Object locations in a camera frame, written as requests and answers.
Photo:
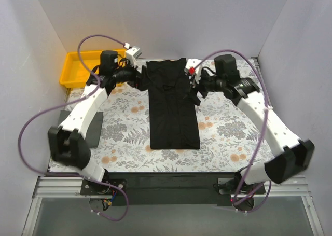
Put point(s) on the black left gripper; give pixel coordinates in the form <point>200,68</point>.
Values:
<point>138,80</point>

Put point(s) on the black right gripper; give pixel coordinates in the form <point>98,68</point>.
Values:
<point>198,88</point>

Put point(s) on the black t shirt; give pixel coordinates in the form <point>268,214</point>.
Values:
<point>172,114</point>

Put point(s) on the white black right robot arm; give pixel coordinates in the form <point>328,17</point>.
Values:
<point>292,155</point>

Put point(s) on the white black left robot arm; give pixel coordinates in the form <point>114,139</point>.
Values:
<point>67,141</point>

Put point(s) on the yellow plastic tray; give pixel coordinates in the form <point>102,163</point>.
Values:
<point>74,74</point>

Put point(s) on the floral patterned table mat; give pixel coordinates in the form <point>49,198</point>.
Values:
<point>227,137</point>

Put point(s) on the folded grey t shirt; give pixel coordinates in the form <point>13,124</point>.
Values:
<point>94,130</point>

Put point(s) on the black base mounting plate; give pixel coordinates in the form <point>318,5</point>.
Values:
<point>164,188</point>

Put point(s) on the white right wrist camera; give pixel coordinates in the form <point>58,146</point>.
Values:
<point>193,68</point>

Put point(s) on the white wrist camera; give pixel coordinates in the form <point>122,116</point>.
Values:
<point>193,68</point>
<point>132,54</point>

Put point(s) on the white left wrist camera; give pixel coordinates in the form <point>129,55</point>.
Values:
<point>132,54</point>

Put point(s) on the aluminium frame rail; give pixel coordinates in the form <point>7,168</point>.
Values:
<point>74,206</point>

